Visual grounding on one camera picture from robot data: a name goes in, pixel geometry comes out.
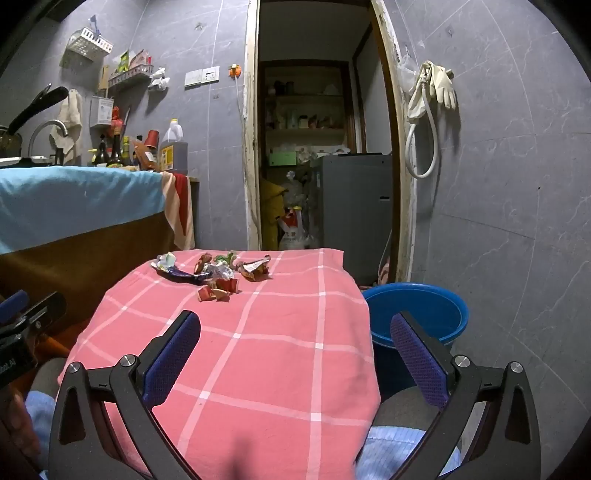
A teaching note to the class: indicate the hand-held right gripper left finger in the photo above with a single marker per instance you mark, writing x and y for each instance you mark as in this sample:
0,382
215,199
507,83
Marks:
173,360

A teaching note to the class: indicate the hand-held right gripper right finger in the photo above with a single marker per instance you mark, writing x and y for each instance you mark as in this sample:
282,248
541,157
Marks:
415,360

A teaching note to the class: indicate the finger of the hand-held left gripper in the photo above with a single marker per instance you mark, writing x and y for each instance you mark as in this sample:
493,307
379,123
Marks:
46,310
13,305

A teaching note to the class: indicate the blue plastic basin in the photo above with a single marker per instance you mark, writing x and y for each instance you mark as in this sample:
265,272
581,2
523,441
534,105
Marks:
415,300

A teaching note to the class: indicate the blue snack wrapper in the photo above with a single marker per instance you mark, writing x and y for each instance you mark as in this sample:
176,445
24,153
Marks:
182,274

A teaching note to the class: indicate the white green wrapper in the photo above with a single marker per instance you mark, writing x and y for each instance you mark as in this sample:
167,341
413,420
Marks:
165,261

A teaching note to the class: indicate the white brown-print wrapper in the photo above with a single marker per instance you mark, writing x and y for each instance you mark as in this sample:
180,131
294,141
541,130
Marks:
220,271

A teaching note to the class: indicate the brown wrapper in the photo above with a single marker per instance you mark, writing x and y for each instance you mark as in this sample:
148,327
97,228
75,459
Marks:
203,262

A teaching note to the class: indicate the red gold snack wrapper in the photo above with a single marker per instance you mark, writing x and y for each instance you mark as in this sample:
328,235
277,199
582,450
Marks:
254,268

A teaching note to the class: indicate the person's left forearm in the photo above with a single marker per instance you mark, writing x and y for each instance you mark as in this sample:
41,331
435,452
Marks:
39,415

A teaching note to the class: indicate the person's light blue clothing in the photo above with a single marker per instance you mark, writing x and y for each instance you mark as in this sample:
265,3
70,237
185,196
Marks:
401,443

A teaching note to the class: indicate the pink checked cushion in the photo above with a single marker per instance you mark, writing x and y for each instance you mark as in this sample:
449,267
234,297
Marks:
258,350

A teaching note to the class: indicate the pink slipper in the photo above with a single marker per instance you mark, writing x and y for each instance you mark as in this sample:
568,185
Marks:
383,274

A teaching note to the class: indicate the light blue cloth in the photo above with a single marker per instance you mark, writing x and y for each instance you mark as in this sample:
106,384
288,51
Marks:
78,203

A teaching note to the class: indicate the orange red striped cloth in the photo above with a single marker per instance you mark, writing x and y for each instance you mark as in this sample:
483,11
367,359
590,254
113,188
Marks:
180,207

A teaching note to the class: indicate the yellow black bottle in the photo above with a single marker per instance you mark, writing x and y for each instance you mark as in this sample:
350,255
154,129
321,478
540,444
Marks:
99,156

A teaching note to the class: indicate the grey metal cabinet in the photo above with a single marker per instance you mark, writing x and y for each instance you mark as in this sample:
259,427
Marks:
353,207

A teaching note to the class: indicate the dark sauce bottle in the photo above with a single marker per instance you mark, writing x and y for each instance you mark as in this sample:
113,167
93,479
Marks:
115,150

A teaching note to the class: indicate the white red printed bag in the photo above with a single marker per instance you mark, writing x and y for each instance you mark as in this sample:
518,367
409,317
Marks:
295,233

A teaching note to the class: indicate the orange packet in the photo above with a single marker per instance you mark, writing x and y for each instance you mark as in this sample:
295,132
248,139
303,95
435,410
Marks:
147,159

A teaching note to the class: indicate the chrome faucet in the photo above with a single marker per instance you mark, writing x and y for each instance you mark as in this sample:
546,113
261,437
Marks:
46,124

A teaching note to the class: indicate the beige hanging towel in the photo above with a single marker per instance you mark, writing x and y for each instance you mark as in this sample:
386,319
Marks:
69,120

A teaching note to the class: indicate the large cooking oil bottle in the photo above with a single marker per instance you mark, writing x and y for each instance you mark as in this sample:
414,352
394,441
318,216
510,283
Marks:
173,154

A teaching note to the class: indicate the red cup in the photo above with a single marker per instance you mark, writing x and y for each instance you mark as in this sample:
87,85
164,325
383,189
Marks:
152,138

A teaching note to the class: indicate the red hanging bag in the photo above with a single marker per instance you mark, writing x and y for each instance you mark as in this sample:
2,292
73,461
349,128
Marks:
117,121

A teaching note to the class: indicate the clear plastic bags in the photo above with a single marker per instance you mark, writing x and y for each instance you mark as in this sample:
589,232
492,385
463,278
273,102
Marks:
294,189

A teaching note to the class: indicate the green box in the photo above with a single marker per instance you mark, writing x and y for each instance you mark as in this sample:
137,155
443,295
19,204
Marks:
282,158

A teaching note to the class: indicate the white hanging rag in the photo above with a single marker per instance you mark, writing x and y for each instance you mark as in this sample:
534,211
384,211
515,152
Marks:
159,78

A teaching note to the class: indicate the green packet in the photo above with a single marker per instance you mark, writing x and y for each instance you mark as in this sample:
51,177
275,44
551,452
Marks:
123,62

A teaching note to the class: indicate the brown paper box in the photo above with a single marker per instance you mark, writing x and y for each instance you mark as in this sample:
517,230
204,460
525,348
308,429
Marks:
141,59

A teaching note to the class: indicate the wooden shelf unit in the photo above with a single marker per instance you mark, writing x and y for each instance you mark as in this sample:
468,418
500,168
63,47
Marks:
304,110

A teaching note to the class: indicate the cream rubber gloves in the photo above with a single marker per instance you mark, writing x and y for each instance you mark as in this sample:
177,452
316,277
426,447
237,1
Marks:
438,85

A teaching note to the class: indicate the clear hanging plastic bag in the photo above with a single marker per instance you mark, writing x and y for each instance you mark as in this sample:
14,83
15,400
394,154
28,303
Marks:
406,69

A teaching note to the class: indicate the grey metal wall box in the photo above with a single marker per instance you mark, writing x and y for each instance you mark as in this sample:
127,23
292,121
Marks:
100,110

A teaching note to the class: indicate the wooden door frame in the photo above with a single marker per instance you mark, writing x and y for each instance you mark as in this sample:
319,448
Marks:
251,138

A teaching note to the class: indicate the white wall shelf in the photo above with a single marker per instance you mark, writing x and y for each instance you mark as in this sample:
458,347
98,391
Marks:
131,77

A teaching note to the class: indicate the white plastic wall basket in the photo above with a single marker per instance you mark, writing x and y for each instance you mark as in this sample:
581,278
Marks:
87,46

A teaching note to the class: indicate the white wall switch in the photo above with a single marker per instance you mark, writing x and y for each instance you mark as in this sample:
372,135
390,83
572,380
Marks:
193,78

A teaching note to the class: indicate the white wall socket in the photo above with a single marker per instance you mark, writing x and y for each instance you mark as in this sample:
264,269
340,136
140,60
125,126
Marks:
210,74

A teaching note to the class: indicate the orange wall hook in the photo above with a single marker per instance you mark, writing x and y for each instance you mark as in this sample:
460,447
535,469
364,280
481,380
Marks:
235,70

